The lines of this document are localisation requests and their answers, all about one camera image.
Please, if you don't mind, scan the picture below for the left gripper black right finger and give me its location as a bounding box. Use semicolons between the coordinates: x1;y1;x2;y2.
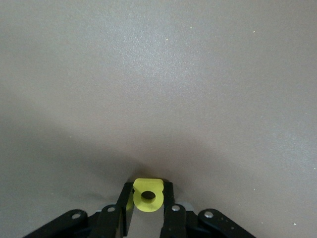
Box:
160;182;187;238

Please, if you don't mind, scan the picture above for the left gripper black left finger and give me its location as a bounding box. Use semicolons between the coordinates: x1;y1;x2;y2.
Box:
91;182;134;238

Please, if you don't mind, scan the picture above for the yellow foam letter d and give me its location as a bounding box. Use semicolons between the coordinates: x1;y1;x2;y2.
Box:
133;178;164;213

